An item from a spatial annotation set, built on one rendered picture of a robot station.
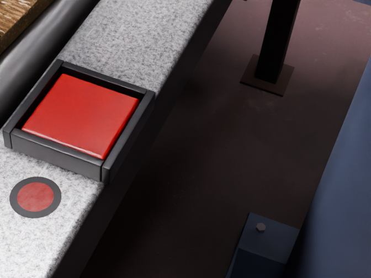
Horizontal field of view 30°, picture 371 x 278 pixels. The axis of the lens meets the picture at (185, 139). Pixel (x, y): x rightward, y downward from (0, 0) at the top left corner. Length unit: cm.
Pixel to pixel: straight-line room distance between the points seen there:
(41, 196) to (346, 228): 71
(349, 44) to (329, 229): 102
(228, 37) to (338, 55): 31
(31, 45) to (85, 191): 14
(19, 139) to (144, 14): 17
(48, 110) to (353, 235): 70
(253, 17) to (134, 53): 154
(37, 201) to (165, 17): 20
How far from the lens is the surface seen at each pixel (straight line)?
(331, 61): 198
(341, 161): 102
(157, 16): 57
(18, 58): 52
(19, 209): 44
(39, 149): 45
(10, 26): 52
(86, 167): 44
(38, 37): 54
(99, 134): 46
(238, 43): 196
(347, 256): 113
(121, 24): 56
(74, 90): 48
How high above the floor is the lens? 127
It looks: 49 degrees down
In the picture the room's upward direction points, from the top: 8 degrees clockwise
